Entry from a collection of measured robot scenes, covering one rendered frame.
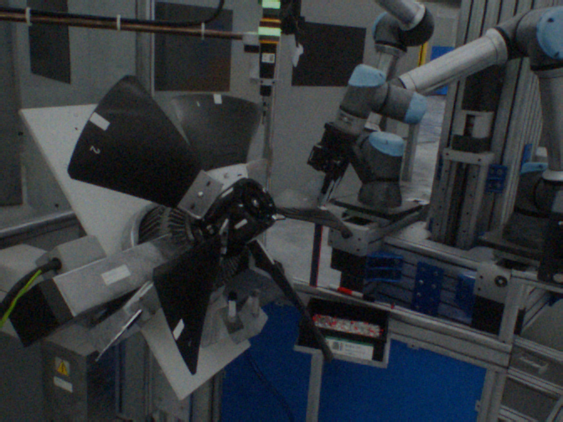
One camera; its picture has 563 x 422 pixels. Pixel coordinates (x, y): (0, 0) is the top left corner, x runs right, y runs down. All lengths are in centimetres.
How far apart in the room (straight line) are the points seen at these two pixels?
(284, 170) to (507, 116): 357
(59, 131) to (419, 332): 103
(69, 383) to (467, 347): 98
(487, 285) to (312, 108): 391
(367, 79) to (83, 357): 89
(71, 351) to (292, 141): 411
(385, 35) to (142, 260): 124
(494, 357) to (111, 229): 98
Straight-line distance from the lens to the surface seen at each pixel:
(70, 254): 108
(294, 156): 532
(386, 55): 203
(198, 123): 134
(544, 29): 148
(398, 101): 137
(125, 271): 108
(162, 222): 122
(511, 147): 192
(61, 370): 145
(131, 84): 111
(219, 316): 123
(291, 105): 519
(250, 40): 120
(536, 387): 272
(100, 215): 127
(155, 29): 122
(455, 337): 158
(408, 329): 160
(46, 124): 133
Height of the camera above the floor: 154
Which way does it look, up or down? 17 degrees down
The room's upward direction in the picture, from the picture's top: 4 degrees clockwise
